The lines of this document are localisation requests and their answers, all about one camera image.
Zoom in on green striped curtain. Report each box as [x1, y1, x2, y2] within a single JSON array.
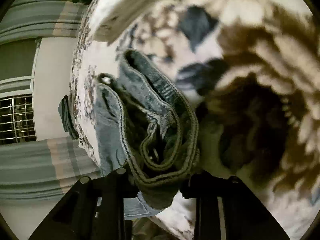
[[1, 0, 100, 204]]

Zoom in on blue denim ripped shorts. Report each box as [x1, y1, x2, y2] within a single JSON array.
[[93, 50, 199, 219]]

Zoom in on floral bed blanket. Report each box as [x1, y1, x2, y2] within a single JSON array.
[[69, 0, 319, 239]]

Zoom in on grey folded cloth bedside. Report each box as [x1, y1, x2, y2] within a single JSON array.
[[57, 95, 79, 140]]

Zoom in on folded white pants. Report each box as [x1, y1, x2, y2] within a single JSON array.
[[88, 0, 159, 44]]

